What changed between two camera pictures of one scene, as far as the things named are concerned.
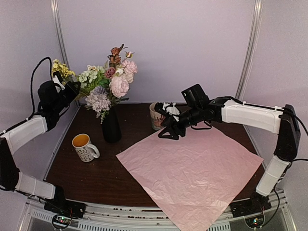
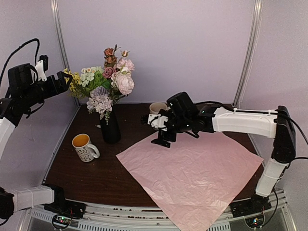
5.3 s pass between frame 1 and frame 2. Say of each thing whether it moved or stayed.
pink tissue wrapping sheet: stayed
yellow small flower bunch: moved
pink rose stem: moved
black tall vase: stayed
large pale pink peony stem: moved
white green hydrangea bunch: moved
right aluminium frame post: stayed
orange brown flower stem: moved
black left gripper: moved
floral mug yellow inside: stayed
